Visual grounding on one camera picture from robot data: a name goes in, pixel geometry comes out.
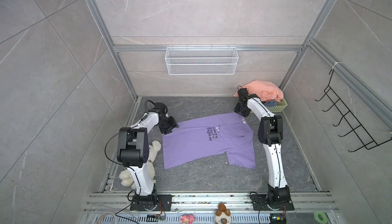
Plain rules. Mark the small electronics board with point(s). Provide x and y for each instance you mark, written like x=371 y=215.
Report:
x=154 y=218

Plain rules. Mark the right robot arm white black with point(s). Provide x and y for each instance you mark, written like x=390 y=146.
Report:
x=270 y=135

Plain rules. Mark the aluminium frame rail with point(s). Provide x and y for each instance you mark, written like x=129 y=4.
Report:
x=93 y=8

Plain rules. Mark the green yellow electronics box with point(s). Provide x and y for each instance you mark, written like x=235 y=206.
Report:
x=277 y=219

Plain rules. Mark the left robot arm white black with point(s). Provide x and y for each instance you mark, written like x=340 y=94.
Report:
x=133 y=152

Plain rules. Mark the orange t shirt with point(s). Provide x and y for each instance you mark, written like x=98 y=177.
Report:
x=264 y=90

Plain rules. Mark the green plastic basket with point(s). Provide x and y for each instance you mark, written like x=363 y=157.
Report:
x=279 y=108

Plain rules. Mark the brown white small plush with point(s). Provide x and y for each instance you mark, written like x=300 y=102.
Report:
x=223 y=215

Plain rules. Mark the purple t shirt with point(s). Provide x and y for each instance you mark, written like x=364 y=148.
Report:
x=209 y=136

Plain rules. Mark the green tape roll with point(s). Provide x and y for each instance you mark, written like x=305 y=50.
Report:
x=320 y=217

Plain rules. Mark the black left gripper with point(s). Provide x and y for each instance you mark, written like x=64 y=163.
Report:
x=173 y=124

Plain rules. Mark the white wire mesh basket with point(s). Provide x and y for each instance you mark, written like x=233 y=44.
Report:
x=201 y=61

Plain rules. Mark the black wire hook rack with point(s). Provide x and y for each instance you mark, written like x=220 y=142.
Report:
x=356 y=128

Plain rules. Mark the white plush dog toy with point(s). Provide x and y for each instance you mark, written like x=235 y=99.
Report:
x=125 y=175

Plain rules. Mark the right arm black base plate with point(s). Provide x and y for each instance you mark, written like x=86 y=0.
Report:
x=260 y=204

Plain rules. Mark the pink small toy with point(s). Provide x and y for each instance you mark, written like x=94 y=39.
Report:
x=187 y=219

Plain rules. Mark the dark blue t shirt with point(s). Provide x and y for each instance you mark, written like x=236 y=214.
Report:
x=271 y=103

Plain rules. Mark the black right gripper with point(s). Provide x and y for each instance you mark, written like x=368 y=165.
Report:
x=237 y=110

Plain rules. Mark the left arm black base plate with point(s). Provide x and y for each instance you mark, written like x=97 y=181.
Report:
x=161 y=202

